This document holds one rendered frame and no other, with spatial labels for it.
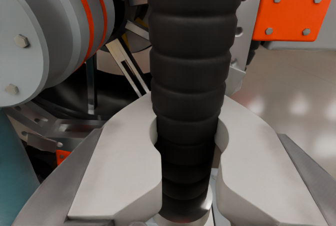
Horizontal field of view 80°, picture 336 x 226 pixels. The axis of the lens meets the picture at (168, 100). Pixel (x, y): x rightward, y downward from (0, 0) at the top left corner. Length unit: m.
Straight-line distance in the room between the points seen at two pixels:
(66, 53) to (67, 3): 0.04
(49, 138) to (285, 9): 0.46
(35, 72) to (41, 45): 0.03
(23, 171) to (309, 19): 0.48
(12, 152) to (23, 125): 0.10
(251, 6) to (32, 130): 0.43
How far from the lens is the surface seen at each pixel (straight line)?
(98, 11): 0.28
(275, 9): 0.32
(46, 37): 0.19
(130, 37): 0.63
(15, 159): 0.40
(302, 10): 0.34
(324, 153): 1.56
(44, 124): 0.49
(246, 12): 0.31
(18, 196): 0.43
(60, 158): 0.50
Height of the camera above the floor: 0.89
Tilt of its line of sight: 31 degrees down
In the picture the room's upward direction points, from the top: 1 degrees clockwise
